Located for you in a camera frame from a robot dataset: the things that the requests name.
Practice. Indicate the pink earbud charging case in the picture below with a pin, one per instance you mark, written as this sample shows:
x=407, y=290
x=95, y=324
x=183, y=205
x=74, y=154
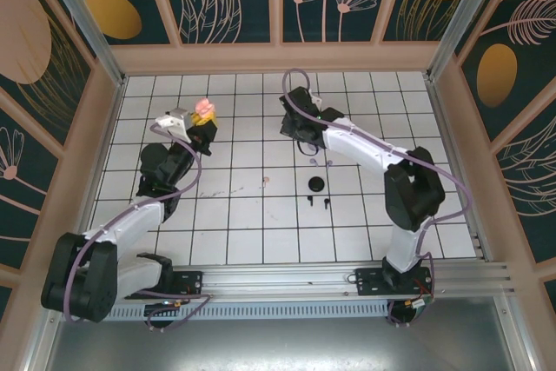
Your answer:
x=205, y=107

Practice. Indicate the black earbud charging case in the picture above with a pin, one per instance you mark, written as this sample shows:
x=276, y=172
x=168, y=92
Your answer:
x=316, y=184

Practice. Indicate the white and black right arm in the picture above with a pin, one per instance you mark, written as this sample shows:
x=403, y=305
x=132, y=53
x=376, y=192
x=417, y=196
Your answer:
x=369, y=149

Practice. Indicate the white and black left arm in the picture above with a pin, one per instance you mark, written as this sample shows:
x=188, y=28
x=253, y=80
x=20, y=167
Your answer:
x=130, y=221

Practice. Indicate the grey metal sheet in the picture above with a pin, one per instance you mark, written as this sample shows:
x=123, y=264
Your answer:
x=278, y=345

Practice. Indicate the green circuit board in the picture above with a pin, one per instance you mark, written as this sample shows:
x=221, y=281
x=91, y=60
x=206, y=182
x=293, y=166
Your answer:
x=419, y=303

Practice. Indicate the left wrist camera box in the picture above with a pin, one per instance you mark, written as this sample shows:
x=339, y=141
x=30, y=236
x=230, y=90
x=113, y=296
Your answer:
x=176, y=121

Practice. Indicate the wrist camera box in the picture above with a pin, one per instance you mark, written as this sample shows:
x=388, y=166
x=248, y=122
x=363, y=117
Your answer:
x=176, y=121
x=316, y=101

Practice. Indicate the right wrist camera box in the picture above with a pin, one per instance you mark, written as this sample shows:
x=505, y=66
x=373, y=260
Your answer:
x=316, y=101

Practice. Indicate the wall panel small gold oval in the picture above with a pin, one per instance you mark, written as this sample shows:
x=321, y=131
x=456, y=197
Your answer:
x=152, y=19

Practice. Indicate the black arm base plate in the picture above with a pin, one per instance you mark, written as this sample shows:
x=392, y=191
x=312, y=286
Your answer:
x=191, y=282
x=369, y=282

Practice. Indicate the wall panel orange circle leaves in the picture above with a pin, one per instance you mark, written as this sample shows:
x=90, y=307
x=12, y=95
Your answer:
x=256, y=6

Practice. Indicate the wall panel single flower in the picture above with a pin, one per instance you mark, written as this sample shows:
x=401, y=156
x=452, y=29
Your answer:
x=26, y=197

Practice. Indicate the aluminium frame post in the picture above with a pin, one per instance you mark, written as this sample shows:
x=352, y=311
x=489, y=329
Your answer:
x=465, y=19
x=514, y=332
x=39, y=340
x=87, y=23

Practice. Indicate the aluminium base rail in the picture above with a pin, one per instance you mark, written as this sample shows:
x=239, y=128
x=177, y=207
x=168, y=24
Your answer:
x=282, y=277

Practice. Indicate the wall panel large pink oval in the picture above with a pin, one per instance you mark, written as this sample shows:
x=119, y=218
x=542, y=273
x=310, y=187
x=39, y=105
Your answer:
x=26, y=32

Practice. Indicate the aluminium side rail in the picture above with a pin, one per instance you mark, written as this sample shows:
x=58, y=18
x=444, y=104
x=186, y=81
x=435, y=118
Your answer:
x=480, y=245

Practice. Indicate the wall panel pink leaf outlines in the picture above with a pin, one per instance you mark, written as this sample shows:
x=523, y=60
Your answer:
x=530, y=188

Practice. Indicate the wall panel gold oval feather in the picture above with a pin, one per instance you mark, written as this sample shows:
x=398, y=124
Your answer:
x=534, y=62

